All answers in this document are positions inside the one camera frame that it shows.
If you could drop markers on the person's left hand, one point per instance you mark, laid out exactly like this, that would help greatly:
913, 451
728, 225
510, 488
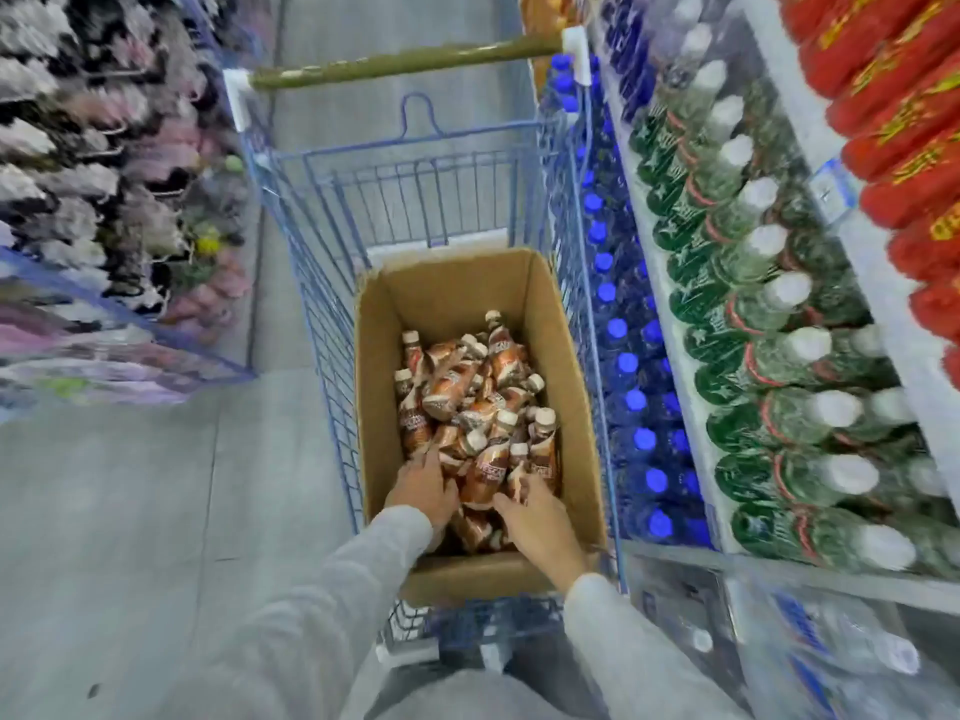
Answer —
421, 493

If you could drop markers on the person's right hand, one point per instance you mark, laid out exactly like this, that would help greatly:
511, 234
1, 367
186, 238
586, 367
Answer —
541, 536

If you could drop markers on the person's left fingers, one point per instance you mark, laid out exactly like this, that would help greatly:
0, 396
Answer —
429, 461

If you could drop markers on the person's right thumb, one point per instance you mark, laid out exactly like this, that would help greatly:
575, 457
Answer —
505, 503

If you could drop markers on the person's right forearm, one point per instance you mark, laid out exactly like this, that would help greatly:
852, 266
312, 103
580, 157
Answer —
637, 652

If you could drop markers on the person's left forearm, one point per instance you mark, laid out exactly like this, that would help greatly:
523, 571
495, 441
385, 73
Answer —
315, 622

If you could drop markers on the pile of brown drink bottles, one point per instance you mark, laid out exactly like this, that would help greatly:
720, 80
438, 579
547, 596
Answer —
472, 397

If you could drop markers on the brown cardboard box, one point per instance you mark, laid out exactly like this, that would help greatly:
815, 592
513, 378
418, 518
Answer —
442, 288

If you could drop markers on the row of blue-capped bottles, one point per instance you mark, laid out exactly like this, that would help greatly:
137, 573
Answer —
622, 367

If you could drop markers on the person's grey trousers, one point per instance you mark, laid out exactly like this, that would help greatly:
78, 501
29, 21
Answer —
465, 697

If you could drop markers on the white cardboard sheet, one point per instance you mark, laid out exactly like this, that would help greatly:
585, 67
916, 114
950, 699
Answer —
435, 254

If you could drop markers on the row of green bottles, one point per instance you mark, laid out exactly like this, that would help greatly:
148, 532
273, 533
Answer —
757, 344

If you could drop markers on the wrapped packs of water bottles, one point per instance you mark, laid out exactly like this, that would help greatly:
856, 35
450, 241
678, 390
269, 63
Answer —
810, 652

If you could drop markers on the white store shelf unit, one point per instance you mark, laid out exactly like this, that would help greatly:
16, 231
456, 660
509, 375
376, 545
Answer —
840, 239

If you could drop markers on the rack of plush slippers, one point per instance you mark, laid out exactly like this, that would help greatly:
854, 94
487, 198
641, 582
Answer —
112, 142

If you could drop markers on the blue shelf price tag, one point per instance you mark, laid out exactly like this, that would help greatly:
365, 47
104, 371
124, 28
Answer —
831, 191

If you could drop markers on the row of dark blue bottles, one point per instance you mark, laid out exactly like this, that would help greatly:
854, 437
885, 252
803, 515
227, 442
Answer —
634, 44

